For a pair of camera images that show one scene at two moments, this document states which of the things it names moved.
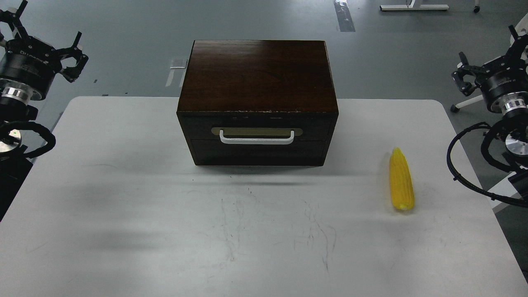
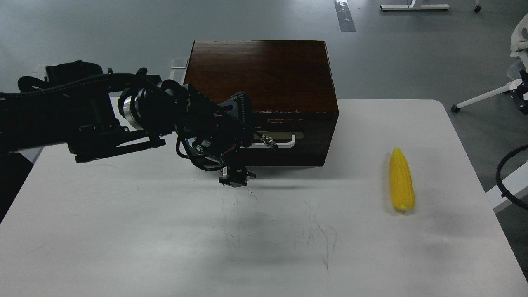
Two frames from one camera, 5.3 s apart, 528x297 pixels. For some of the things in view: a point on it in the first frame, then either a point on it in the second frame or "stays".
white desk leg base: (411, 6) stays
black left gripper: (31, 64) -> (212, 135)
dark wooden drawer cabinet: (258, 102) stays
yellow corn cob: (401, 180) stays
